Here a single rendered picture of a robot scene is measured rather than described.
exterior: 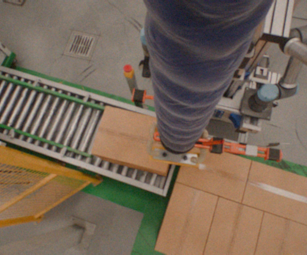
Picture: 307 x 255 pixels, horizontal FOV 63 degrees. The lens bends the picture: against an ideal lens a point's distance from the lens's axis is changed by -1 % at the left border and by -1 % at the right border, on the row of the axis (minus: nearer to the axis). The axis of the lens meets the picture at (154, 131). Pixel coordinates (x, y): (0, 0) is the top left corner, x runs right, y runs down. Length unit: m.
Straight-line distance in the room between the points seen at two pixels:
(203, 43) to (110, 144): 1.61
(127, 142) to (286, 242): 1.56
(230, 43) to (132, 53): 2.95
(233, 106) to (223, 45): 1.64
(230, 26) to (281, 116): 2.87
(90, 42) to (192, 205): 2.44
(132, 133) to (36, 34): 2.40
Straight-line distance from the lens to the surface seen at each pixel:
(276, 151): 1.72
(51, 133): 2.61
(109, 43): 3.51
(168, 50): 0.50
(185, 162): 1.71
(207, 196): 2.32
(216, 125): 2.79
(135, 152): 1.93
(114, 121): 2.01
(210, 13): 0.39
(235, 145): 1.65
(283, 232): 2.51
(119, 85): 3.19
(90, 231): 2.96
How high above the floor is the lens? 2.84
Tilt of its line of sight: 75 degrees down
